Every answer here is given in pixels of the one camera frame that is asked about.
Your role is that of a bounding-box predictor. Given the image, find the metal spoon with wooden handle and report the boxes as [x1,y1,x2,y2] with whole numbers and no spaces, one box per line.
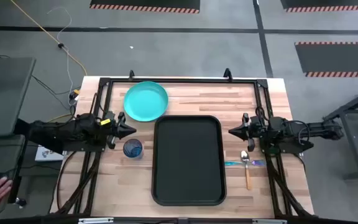
[241,150,252,191]

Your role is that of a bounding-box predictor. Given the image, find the dark grey desk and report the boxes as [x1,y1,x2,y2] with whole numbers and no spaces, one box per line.
[0,57,37,215]

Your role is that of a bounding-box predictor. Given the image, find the wide black mat striped edge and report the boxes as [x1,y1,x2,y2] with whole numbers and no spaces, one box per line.
[89,0,201,14]

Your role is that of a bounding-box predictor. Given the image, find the blue translucent cup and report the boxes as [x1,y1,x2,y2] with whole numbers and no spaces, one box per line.
[122,138,144,159]

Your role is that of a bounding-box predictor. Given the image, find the black plastic tray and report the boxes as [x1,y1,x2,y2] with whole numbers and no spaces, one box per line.
[151,115,227,207]

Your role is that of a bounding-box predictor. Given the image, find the black metal stand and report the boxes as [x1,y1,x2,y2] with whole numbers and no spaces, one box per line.
[323,81,358,180]

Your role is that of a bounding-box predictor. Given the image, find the black mat two striped edges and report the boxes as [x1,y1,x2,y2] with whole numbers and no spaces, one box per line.
[294,41,358,78]

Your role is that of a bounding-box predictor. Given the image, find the black aluminium table frame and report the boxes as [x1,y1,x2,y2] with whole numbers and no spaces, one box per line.
[56,77,315,217]

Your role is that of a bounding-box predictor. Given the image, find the black floor cable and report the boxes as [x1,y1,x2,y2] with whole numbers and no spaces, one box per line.
[0,49,82,110]

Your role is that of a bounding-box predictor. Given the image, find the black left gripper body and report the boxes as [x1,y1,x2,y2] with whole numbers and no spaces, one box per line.
[104,111,127,149]

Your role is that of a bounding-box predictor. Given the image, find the silver metal bracket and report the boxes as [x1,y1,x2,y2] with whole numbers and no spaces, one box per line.
[78,217,114,224]
[252,218,288,224]

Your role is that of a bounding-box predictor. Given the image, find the yellow floor cable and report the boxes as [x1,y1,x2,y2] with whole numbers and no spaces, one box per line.
[10,0,88,77]

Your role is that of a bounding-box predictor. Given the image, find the iridescent blue fork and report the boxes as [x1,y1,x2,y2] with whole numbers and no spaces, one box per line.
[224,159,267,167]

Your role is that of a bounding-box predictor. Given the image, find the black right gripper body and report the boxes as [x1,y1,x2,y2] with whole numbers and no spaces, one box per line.
[242,113,270,152]

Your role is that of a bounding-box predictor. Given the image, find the thin white floor cable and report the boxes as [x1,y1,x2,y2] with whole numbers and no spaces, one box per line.
[47,6,75,94]

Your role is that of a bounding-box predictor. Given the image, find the teal plastic plate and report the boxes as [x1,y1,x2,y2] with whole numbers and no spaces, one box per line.
[123,81,169,123]

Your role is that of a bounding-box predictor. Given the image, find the white printed box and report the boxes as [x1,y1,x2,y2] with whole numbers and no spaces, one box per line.
[35,145,65,162]

